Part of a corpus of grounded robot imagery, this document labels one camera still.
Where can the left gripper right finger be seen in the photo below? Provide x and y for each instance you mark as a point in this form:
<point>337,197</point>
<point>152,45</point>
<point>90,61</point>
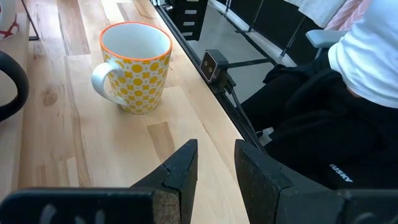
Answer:
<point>264,193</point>

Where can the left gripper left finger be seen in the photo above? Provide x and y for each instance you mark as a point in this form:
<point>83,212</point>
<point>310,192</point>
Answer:
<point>174,177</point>

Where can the small white mug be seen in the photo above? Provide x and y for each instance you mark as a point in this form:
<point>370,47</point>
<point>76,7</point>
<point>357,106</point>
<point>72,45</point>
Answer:
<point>140,81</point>

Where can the grey mug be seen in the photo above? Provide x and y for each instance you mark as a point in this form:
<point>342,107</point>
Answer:
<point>7,21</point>

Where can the black metal rod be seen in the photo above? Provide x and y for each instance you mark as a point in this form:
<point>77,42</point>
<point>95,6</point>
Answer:
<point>248,63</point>

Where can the black drawer cabinet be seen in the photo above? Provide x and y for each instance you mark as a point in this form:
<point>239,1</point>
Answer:
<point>178,18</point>

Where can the grey chair armrest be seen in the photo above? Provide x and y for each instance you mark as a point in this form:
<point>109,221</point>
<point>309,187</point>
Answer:
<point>323,38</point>

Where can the person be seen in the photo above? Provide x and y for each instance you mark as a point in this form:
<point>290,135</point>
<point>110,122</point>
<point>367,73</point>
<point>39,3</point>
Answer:
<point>367,56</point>

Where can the white cloth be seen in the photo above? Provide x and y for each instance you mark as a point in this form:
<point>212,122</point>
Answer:
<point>320,11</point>

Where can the pink striped cloth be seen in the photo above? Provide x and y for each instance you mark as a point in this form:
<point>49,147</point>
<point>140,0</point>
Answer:
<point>351,14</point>

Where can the black aluminium table frame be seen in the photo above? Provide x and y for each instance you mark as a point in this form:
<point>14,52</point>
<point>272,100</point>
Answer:
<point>230,109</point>

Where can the small black table camera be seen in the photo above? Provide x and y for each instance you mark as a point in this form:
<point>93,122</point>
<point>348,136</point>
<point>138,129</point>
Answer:
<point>213,63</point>

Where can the wooden shelf black metal frame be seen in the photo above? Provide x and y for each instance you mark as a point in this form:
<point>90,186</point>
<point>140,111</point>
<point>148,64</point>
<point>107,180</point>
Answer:
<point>34,38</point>

